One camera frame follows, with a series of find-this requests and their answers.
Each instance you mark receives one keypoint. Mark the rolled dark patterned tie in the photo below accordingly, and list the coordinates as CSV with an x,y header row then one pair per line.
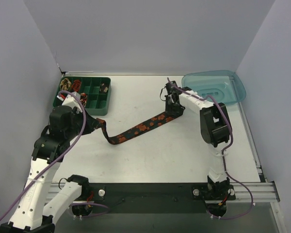
x,y
104,88

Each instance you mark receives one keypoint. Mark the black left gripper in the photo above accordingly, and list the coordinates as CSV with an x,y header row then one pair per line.
x,y
88,124

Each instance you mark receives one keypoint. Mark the rolled beige brown tie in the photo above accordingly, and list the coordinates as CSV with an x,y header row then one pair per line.
x,y
65,84

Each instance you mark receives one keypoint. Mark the rolled red black tie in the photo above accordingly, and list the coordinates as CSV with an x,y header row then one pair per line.
x,y
76,85

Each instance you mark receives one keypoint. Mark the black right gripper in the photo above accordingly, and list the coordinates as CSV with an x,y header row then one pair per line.
x,y
173,107

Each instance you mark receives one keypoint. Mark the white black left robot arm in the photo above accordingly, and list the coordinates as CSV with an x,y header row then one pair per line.
x,y
67,123

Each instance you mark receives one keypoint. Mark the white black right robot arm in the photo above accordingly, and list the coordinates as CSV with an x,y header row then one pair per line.
x,y
215,130

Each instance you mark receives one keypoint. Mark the green compartment organizer tray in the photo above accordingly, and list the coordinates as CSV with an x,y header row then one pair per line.
x,y
97,104

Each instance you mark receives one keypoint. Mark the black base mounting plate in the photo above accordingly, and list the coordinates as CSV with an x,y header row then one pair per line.
x,y
152,198

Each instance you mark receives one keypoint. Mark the aluminium front rail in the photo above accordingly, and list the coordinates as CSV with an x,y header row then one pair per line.
x,y
261,192

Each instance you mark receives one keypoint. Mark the black orange floral tie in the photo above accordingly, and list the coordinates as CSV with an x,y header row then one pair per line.
x,y
137,130

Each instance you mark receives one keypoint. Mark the teal translucent plastic tub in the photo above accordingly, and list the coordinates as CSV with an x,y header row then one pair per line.
x,y
224,85

